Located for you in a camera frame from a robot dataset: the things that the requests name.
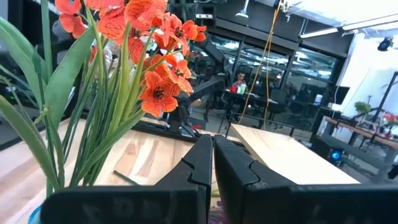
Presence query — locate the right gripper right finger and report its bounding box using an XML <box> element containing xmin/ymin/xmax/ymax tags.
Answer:
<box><xmin>213</xmin><ymin>134</ymin><xmax>398</xmax><ymax>224</ymax></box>

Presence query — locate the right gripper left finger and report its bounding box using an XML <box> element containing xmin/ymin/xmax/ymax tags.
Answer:
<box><xmin>40</xmin><ymin>134</ymin><xmax>214</xmax><ymax>224</ymax></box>

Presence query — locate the orange flower bunch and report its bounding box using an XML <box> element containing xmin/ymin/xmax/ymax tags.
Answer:
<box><xmin>40</xmin><ymin>0</ymin><xmax>208</xmax><ymax>198</ymax></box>

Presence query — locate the green stem with white tip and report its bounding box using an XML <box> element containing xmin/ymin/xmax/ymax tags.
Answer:
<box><xmin>112</xmin><ymin>169</ymin><xmax>140</xmax><ymax>187</ymax></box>

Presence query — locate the blue glass vase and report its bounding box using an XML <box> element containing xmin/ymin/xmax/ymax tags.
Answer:
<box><xmin>27</xmin><ymin>203</ymin><xmax>43</xmax><ymax>224</ymax></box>

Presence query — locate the wooden shelf with black legs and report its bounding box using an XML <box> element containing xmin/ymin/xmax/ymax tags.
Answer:
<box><xmin>217</xmin><ymin>111</ymin><xmax>361</xmax><ymax>186</ymax></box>

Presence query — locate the computer with blue light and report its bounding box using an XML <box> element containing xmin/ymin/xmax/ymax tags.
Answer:
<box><xmin>310</xmin><ymin>136</ymin><xmax>346</xmax><ymax>166</ymax></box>

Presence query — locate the person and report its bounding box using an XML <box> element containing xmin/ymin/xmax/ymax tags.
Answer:
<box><xmin>231</xmin><ymin>72</ymin><xmax>249</xmax><ymax>94</ymax></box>

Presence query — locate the long wooden workbench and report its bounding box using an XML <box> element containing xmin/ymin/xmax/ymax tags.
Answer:
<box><xmin>323</xmin><ymin>115</ymin><xmax>398</xmax><ymax>150</ymax></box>

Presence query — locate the small leafy green plant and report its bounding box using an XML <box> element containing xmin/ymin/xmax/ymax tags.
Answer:
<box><xmin>354</xmin><ymin>101</ymin><xmax>373</xmax><ymax>116</ymax></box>

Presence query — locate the black monitor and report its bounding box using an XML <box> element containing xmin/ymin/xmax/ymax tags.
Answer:
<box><xmin>329</xmin><ymin>85</ymin><xmax>351</xmax><ymax>105</ymax></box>

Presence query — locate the white ceiling light strip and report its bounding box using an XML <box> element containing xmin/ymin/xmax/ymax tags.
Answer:
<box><xmin>300</xmin><ymin>27</ymin><xmax>340</xmax><ymax>40</ymax></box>

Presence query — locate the black aluminium table frame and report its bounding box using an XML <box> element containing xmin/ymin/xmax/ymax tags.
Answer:
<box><xmin>130</xmin><ymin>119</ymin><xmax>218</xmax><ymax>146</ymax></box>

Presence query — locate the yellow hanging cord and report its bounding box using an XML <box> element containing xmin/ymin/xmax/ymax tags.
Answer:
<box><xmin>238</xmin><ymin>0</ymin><xmax>280</xmax><ymax>125</ymax></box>
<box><xmin>262</xmin><ymin>6</ymin><xmax>276</xmax><ymax>131</ymax></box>

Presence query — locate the black ceiling camera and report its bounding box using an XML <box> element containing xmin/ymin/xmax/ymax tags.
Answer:
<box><xmin>377</xmin><ymin>36</ymin><xmax>394</xmax><ymax>52</ymax></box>

